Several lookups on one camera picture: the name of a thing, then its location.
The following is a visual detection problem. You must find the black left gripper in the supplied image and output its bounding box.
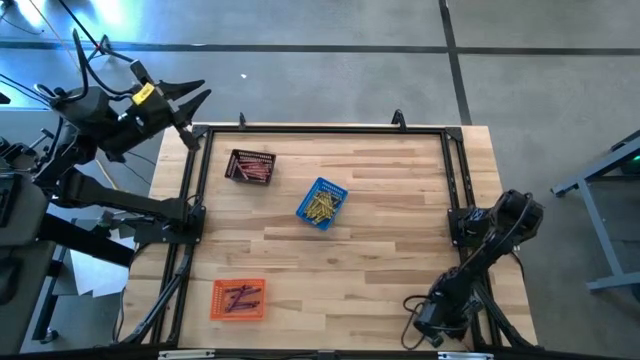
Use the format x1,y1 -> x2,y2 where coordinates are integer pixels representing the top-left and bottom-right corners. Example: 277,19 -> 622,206
102,78 -> 212,156

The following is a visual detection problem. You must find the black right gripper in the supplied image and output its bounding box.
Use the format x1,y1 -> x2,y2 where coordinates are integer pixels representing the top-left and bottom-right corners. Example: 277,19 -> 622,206
412,294 -> 471,347

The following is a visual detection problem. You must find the blue plastic basket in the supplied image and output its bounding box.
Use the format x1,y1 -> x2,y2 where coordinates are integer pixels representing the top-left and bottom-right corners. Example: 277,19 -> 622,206
294,176 -> 350,232

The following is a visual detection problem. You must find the yellow tape tag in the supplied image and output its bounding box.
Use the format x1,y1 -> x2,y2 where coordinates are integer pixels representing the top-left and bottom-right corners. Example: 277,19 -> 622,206
131,82 -> 156,106

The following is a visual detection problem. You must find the black plastic basket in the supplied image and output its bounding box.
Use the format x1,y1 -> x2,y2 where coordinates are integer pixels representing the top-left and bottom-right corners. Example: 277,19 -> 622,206
223,148 -> 278,187

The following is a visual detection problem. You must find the black tripod stand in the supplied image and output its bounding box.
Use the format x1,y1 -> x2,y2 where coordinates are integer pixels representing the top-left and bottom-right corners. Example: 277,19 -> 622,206
56,0 -> 136,74

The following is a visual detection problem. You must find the black desk clamp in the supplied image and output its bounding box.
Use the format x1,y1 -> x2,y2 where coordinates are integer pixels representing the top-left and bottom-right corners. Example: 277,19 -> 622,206
0,128 -> 60,162

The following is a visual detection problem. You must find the black desk leg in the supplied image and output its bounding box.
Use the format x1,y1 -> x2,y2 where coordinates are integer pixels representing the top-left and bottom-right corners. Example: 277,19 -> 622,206
37,212 -> 136,266

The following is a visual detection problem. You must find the white paper sheet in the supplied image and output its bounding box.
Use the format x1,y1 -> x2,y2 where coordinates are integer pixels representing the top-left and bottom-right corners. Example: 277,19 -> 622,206
68,247 -> 135,297

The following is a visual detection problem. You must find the grey desk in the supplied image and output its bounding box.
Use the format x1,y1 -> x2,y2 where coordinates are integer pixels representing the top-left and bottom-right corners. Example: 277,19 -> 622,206
0,109 -> 83,247
0,239 -> 57,356

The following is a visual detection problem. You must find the black keyboard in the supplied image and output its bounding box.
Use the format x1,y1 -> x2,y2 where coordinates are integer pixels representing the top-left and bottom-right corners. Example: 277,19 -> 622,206
0,172 -> 24,230

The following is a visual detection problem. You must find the orange plastic basket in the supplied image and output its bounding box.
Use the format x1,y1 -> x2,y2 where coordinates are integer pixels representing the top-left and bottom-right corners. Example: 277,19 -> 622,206
208,277 -> 267,322

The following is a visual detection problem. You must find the black desk pad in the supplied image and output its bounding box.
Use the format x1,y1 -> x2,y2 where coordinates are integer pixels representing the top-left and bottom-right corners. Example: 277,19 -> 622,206
0,257 -> 24,306

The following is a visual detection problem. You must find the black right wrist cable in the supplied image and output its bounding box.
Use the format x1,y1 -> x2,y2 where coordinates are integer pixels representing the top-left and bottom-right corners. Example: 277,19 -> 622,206
401,293 -> 436,351

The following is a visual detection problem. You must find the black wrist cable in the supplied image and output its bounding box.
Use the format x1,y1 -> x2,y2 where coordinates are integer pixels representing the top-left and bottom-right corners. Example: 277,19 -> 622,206
401,293 -> 436,351
33,28 -> 139,109

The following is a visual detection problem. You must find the silver metal bracket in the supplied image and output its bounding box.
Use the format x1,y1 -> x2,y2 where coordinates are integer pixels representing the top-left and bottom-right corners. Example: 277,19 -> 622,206
437,351 -> 495,360
157,349 -> 217,360

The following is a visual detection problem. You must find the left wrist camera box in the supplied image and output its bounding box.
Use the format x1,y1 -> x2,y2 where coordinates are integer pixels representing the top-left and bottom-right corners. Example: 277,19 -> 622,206
128,58 -> 157,86

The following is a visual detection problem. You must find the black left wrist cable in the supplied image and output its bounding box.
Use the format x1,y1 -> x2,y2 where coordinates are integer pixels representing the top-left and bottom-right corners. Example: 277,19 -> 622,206
33,28 -> 139,109

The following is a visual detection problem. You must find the black aluminium table frame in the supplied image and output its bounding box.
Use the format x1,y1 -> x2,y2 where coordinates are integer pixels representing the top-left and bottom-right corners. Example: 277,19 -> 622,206
119,123 -> 539,351

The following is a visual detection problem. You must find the grey-blue table frame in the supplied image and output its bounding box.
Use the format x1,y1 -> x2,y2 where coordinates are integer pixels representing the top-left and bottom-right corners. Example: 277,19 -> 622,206
549,128 -> 640,293

